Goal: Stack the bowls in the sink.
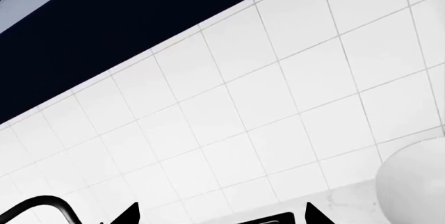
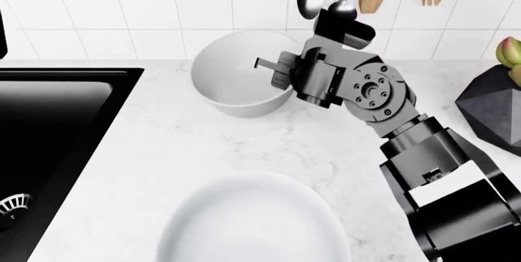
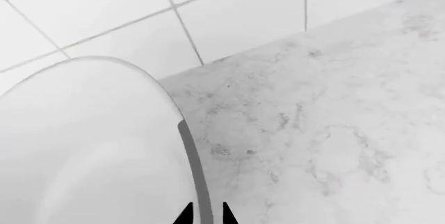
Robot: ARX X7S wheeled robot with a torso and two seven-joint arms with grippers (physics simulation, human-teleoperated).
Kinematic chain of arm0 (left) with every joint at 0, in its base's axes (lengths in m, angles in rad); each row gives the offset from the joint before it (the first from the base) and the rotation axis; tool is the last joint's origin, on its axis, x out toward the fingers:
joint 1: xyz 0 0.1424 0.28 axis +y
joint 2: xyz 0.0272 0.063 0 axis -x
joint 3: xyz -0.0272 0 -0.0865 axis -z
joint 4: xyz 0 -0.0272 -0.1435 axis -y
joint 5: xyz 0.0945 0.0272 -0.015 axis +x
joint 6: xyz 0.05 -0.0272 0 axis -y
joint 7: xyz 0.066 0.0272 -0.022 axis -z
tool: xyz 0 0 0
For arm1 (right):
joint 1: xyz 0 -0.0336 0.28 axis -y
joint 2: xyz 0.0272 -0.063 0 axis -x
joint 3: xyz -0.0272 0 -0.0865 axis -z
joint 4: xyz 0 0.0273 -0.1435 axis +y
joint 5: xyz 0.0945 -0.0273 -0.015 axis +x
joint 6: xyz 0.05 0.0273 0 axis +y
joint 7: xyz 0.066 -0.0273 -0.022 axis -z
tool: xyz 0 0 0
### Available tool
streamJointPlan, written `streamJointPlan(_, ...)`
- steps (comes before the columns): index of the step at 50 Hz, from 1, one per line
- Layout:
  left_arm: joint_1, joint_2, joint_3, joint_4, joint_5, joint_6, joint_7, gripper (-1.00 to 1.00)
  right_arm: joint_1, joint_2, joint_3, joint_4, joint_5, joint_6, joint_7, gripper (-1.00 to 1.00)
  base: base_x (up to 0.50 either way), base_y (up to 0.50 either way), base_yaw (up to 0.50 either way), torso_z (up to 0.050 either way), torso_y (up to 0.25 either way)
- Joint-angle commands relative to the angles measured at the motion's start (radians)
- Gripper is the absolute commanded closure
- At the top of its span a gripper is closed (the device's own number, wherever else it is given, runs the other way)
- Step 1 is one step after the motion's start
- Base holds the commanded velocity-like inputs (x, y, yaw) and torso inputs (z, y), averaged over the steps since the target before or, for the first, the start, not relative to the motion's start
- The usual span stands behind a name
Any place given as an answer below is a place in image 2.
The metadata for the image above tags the metal sink drain strainer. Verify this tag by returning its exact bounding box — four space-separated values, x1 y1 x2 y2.
0 192 33 233

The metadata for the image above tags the green succulent plant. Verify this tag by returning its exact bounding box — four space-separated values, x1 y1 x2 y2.
495 36 521 88

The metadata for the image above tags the black faucet part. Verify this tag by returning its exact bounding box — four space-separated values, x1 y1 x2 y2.
0 8 9 60

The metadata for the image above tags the small white bowl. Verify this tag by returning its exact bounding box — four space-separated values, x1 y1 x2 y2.
190 29 304 120

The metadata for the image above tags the black kitchen sink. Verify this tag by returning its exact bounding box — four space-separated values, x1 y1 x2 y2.
0 67 146 262

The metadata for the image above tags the black geometric planter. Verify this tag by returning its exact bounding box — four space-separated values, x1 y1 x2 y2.
453 63 521 154

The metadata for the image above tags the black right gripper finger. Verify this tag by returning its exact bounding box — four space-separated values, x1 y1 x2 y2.
270 68 296 91
254 50 303 72

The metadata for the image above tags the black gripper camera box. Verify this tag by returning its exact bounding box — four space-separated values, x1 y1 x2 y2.
313 8 376 51

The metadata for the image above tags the white plate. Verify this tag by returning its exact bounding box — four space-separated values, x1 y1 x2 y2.
155 169 352 262

